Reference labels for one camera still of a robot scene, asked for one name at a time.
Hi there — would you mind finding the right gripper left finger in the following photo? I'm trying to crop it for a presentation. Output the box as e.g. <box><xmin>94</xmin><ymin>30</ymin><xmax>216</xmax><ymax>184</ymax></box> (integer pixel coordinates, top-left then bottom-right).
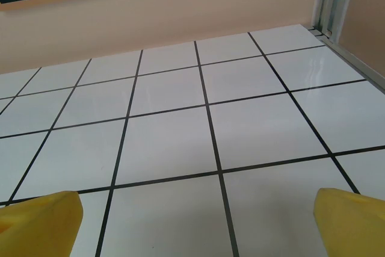
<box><xmin>0</xmin><ymin>190</ymin><xmax>84</xmax><ymax>257</ymax></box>

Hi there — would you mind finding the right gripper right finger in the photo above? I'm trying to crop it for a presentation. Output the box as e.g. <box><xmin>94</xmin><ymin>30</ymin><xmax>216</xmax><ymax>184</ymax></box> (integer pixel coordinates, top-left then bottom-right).
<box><xmin>313</xmin><ymin>187</ymin><xmax>385</xmax><ymax>257</ymax></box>

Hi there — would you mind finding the aluminium table edge rail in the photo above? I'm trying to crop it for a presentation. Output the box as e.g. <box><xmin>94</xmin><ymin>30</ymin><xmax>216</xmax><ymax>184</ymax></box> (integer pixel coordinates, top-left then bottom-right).
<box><xmin>309</xmin><ymin>26</ymin><xmax>385</xmax><ymax>95</ymax></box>

